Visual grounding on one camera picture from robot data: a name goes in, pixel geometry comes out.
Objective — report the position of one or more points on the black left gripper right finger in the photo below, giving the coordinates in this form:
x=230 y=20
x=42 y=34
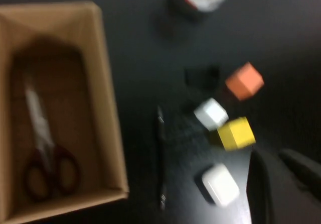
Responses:
x=303 y=171

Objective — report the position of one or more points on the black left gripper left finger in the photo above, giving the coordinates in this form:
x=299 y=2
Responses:
x=259 y=188

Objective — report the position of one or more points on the thin black screwdriver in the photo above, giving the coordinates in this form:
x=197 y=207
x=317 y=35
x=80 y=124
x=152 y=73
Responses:
x=161 y=158

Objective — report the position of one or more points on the white earbud case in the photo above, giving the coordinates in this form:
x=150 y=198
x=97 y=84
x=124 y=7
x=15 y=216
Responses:
x=220 y=185

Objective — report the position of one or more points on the yellow foam block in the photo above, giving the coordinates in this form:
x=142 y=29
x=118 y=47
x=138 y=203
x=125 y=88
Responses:
x=237 y=134

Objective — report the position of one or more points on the white foam block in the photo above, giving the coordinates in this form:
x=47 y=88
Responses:
x=210 y=113

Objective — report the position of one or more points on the orange foam block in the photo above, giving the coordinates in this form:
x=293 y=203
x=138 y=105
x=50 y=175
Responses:
x=244 y=82

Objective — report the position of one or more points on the open brown cardboard box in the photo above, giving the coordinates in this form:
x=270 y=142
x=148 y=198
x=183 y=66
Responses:
x=110 y=123

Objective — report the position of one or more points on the black plastic bracket part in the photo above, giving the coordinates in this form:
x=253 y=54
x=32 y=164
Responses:
x=200 y=78

